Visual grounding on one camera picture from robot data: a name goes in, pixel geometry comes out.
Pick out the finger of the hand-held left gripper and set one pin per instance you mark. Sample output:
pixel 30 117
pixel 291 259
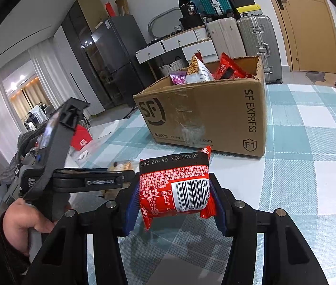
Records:
pixel 96 181

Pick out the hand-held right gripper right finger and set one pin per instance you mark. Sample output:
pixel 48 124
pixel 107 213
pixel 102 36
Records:
pixel 220 210

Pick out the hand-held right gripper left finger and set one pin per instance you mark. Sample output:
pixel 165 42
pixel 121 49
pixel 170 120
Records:
pixel 131 210

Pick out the yellow biscuit packet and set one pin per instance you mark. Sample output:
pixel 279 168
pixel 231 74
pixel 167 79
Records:
pixel 123 164

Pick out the red orange snack packet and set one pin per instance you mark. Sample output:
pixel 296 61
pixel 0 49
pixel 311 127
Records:
pixel 162 190

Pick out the brown cardboard box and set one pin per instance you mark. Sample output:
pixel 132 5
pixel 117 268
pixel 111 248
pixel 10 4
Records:
pixel 203 115

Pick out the purple snack packet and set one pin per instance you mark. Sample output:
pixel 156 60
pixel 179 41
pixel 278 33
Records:
pixel 178 78

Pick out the white orange noodle snack packet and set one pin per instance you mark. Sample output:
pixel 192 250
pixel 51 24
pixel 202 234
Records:
pixel 197 71

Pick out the red dark chocolate packet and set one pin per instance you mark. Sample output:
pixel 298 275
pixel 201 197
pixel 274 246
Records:
pixel 230 68

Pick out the person's left hand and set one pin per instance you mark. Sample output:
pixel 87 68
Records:
pixel 16 225

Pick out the red gift box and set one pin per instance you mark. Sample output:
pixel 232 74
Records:
pixel 82 139

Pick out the patterned rug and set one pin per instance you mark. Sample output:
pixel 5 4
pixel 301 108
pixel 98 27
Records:
pixel 131 113

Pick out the dark glass cabinet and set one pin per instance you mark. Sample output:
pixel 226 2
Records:
pixel 82 50

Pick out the blue checked tablecloth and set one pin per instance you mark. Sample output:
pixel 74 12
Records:
pixel 304 154

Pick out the dark grey fridge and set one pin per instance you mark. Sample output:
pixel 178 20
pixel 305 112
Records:
pixel 120 53

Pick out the woven laundry basket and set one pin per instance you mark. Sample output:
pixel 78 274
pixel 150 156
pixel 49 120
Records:
pixel 172 66

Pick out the tall flat cardboard box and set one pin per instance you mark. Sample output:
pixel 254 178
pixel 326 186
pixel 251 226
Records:
pixel 92 10

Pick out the red paper bag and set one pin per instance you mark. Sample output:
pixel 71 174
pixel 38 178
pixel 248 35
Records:
pixel 110 9

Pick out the brown paper bag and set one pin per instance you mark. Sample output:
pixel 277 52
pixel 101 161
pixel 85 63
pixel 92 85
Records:
pixel 122 6

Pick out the white dresser with drawers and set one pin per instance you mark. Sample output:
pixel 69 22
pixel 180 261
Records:
pixel 180 43

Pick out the grey door mat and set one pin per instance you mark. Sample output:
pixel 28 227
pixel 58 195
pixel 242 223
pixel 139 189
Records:
pixel 316 77

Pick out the oval mirror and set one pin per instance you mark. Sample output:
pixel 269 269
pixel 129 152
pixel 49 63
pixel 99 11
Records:
pixel 162 20

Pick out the silver suitcase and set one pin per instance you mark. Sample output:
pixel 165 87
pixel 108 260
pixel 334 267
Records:
pixel 260 44

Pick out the beige suitcase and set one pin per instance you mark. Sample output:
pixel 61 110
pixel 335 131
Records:
pixel 225 37

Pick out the black storage box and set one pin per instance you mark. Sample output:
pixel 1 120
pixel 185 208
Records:
pixel 191 21

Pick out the black printed bag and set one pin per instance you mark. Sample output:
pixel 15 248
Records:
pixel 188 7

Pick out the wooden door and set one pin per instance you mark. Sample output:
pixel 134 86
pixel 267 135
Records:
pixel 307 26

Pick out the plain black shoe box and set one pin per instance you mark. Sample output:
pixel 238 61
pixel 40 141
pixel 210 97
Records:
pixel 243 3

